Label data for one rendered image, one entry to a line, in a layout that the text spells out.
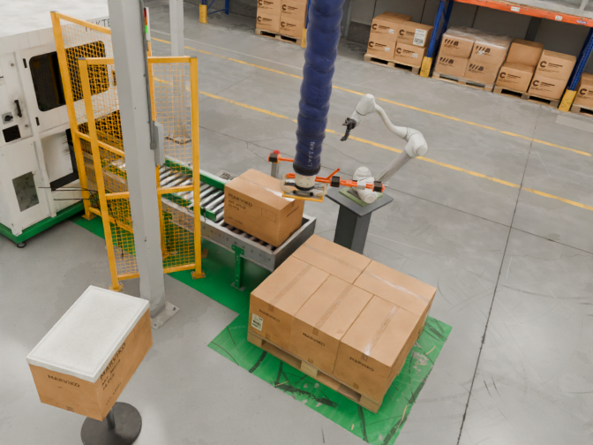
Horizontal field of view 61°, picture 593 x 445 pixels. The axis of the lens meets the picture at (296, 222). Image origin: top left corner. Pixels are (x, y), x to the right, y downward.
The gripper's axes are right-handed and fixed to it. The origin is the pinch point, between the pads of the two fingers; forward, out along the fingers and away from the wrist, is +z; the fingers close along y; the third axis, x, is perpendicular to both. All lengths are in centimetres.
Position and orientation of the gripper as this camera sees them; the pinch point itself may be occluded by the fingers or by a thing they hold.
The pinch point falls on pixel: (343, 131)
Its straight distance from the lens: 415.8
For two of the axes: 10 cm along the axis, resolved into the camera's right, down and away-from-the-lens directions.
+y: -0.9, 8.1, 5.8
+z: -4.3, 4.9, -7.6
